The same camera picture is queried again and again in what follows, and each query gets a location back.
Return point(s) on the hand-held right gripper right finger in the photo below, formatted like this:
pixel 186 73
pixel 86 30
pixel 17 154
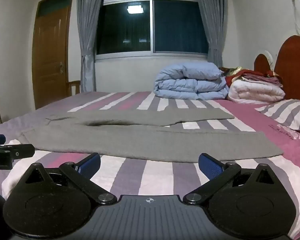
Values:
pixel 210 166

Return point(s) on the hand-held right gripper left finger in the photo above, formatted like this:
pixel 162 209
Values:
pixel 88 166

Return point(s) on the grey pants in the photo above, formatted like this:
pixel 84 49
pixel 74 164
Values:
pixel 140 140

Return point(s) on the folded light blue duvet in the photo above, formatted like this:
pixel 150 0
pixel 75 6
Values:
pixel 190 82

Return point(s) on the folded white blanket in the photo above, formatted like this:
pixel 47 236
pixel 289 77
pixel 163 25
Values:
pixel 255 91

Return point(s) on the striped pillow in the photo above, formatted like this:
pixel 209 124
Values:
pixel 287 115

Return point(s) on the brown wooden door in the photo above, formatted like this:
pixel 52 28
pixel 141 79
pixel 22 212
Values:
pixel 50 55

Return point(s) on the stack of red cloths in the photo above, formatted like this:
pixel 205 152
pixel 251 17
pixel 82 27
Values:
pixel 255 76

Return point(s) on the grey curtain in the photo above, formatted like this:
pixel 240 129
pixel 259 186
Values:
pixel 88 42
pixel 211 25

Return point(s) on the red-brown wooden headboard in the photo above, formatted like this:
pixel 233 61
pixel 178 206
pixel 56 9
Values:
pixel 295 67

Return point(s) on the window with white frame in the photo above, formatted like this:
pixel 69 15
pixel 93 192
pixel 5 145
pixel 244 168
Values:
pixel 177 25

